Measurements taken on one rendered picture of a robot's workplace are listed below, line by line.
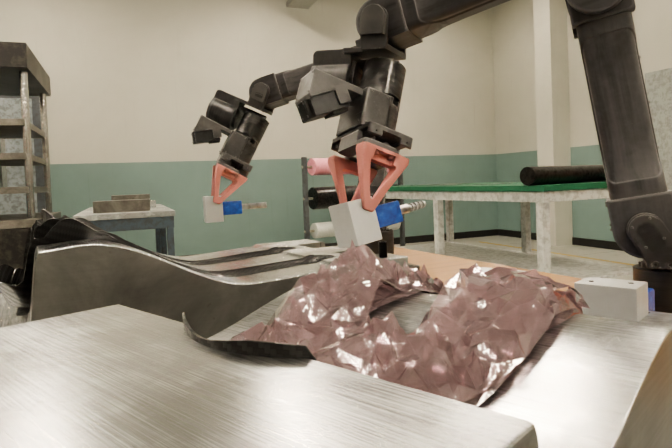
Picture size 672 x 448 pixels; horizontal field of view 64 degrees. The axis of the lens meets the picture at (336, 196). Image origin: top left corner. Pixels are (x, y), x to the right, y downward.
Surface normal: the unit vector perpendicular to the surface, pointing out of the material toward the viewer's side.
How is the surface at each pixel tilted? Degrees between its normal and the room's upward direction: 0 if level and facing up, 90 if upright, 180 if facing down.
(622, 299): 90
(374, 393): 0
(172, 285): 90
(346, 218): 99
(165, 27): 90
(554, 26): 90
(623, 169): 78
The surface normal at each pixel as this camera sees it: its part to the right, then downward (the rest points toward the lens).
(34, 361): -0.04, -1.00
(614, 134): -0.49, 0.05
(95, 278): 0.50, 0.00
